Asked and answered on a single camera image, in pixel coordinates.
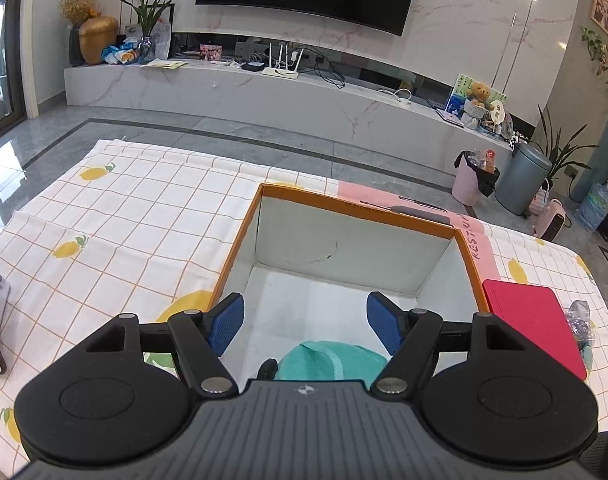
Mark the teal soft fabric item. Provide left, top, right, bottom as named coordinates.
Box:
left=276, top=341, right=387, bottom=386

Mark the orange rimmed cardboard box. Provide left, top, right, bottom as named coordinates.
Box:
left=214, top=184, right=488, bottom=385

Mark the pink paper sheet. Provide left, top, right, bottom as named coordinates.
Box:
left=337, top=181, right=500, bottom=281

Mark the lemon print checkered tablecloth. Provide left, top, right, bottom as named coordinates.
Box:
left=0, top=140, right=608, bottom=477

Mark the red lidded clear box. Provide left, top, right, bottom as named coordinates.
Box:
left=482, top=280, right=588, bottom=380

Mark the pink waste bin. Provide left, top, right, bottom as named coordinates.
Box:
left=451, top=150, right=500, bottom=207

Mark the grey round trash can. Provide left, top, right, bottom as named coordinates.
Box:
left=494, top=143, right=552, bottom=216

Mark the grey marble TV console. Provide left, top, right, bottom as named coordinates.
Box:
left=64, top=62, right=511, bottom=174

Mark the blue water jug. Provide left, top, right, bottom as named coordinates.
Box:
left=575, top=183, right=608, bottom=233

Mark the green potted floor plant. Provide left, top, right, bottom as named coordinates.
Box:
left=534, top=105, right=598, bottom=190

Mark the brown teddy bear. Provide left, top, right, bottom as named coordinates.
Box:
left=466, top=81, right=490, bottom=107

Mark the white wifi router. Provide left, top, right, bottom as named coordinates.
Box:
left=261, top=44, right=305, bottom=80

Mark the gold round vase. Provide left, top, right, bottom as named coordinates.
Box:
left=78, top=15, right=118, bottom=65

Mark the potted plant blue vase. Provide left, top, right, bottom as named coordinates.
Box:
left=120, top=0, right=173, bottom=65

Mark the climbing green ivy plant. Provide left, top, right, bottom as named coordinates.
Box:
left=581, top=26, right=608, bottom=96

